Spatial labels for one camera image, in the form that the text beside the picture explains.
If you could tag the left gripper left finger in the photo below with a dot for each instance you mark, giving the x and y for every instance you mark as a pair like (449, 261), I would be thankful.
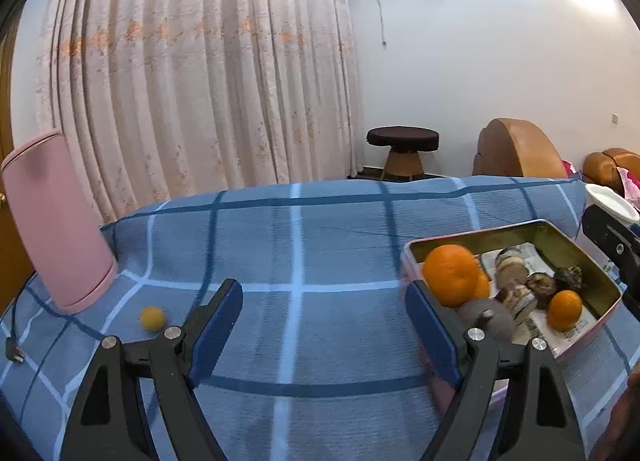
(108, 420)

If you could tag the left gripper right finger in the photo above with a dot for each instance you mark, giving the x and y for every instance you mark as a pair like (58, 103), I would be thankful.
(538, 420)

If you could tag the dark wrinkled passion fruit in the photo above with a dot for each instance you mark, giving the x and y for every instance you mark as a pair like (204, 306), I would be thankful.
(568, 278)

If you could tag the large orange mandarin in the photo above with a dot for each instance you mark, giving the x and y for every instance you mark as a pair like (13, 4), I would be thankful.
(451, 272)

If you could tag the halved passion fruit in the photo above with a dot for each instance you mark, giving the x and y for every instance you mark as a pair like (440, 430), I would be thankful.
(518, 300)

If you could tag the white paper cup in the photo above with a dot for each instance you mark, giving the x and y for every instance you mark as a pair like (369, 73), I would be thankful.
(612, 203)

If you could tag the brown leather sofa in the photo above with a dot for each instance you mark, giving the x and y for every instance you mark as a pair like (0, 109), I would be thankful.
(602, 167)

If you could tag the orange mandarin right tin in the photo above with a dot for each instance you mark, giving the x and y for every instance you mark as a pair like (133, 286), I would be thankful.
(564, 310)

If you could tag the dark passion fruit in tin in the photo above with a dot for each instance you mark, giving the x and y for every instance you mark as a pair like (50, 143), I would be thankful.
(543, 287)

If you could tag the pink metal tin box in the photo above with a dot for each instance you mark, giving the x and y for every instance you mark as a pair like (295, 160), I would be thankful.
(545, 249)

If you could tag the small yellow fruit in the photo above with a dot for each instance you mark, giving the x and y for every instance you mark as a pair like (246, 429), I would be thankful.
(152, 319)

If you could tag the brown leather armchair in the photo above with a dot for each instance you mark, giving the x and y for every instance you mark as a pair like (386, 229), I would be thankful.
(516, 148)

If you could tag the small orange in tin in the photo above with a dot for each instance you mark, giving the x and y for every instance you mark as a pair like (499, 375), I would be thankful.
(482, 289)

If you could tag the pink cylindrical appliance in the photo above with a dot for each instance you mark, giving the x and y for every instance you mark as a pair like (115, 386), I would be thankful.
(57, 225)

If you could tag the blue checked tablecloth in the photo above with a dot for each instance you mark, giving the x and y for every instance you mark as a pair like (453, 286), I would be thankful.
(323, 363)

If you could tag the dark round stool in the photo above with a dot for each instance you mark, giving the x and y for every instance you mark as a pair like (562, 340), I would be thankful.
(405, 145)

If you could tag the pink floral curtain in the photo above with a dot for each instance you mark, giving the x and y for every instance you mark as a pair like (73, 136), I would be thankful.
(160, 99)

